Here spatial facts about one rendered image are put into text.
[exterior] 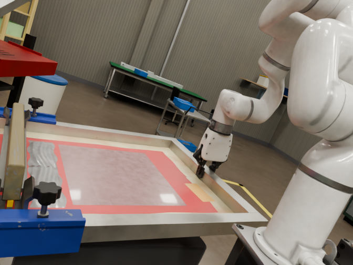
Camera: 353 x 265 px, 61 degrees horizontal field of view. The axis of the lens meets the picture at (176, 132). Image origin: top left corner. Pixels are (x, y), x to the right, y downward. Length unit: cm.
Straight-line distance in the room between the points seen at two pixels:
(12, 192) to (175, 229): 33
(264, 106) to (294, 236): 46
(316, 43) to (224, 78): 884
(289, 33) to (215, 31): 834
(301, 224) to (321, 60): 27
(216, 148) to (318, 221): 50
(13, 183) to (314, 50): 57
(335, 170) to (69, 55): 815
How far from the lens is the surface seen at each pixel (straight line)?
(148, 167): 99
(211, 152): 97
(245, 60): 958
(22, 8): 667
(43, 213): 58
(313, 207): 55
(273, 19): 76
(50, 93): 391
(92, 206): 72
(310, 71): 51
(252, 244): 59
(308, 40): 56
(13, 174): 63
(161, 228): 66
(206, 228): 73
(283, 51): 81
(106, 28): 844
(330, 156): 55
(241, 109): 87
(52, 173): 82
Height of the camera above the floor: 138
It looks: 12 degrees down
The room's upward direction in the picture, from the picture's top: 22 degrees clockwise
